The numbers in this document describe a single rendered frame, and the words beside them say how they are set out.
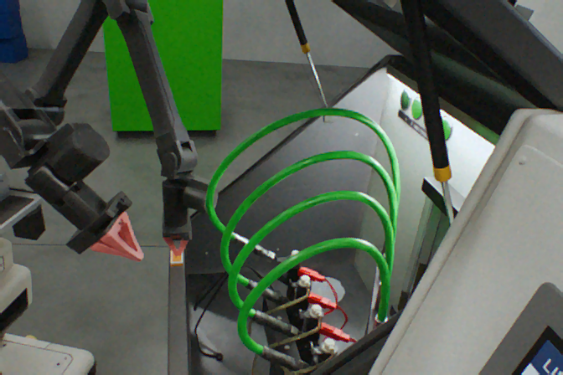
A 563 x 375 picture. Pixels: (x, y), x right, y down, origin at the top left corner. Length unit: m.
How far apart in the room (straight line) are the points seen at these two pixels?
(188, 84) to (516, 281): 3.87
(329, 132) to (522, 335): 0.83
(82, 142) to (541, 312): 0.57
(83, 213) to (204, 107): 3.58
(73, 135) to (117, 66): 3.49
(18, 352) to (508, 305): 1.79
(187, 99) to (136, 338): 2.44
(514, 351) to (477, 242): 0.11
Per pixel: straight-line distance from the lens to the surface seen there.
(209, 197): 0.85
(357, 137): 1.22
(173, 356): 0.98
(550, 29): 3.67
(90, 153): 0.69
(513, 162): 0.50
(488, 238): 0.51
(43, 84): 1.31
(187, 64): 4.15
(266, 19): 7.32
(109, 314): 2.49
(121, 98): 4.24
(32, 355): 2.00
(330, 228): 1.34
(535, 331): 0.46
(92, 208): 0.74
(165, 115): 1.07
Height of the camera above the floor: 1.68
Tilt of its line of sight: 28 degrees down
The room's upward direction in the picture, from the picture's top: 5 degrees clockwise
